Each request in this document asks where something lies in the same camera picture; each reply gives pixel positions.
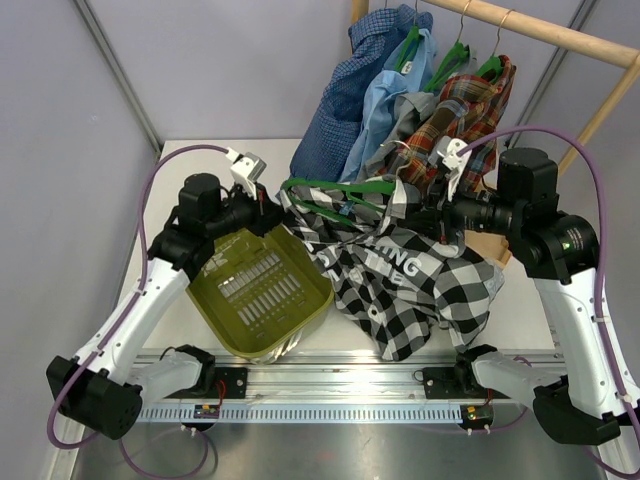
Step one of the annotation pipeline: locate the green hanger of blue shirt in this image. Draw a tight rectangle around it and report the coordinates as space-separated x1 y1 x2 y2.
394 1 420 74

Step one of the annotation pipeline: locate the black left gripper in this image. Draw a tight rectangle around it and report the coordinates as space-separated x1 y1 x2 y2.
205 179 289 240

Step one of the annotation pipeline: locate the wooden clothes rack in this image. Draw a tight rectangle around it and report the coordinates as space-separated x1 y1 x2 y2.
349 0 640 266

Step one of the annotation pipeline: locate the green hanger with metal hook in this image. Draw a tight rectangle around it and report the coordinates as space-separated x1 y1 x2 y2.
279 140 416 234

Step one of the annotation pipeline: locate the black white checkered shirt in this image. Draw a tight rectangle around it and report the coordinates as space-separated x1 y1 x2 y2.
283 207 504 362

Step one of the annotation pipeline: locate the white slotted cable duct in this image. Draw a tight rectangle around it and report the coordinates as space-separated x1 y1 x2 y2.
138 403 462 424

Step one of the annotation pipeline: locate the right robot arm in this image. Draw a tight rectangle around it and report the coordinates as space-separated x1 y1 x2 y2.
403 148 639 446

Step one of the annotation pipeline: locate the olive green plastic basket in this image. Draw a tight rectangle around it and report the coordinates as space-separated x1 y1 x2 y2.
188 226 334 365

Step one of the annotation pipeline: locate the red plaid shirt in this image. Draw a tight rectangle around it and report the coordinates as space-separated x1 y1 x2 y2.
373 55 517 191

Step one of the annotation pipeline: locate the light blue shirt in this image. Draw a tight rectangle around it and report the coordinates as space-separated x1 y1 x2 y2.
339 28 437 182

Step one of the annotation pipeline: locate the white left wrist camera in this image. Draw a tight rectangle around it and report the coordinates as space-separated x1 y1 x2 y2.
226 148 266 200

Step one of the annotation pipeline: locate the grey shirt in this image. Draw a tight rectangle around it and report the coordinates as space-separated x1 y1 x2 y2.
356 92 439 182

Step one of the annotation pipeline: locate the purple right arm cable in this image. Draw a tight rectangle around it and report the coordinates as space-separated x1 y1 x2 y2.
414 125 640 479

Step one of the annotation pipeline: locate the dark blue checkered shirt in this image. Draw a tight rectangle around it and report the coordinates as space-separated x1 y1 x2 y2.
289 5 434 182

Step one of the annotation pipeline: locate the green hanger of grey shirt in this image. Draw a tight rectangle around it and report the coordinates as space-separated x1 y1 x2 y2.
423 1 471 94

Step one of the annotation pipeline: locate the green hanger of plaid shirt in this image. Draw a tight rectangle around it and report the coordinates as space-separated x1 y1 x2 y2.
475 9 514 83

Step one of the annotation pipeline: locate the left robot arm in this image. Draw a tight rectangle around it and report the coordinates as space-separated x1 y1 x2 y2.
46 173 284 440

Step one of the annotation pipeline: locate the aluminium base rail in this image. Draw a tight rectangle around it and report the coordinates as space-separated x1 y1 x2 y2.
209 348 455 405

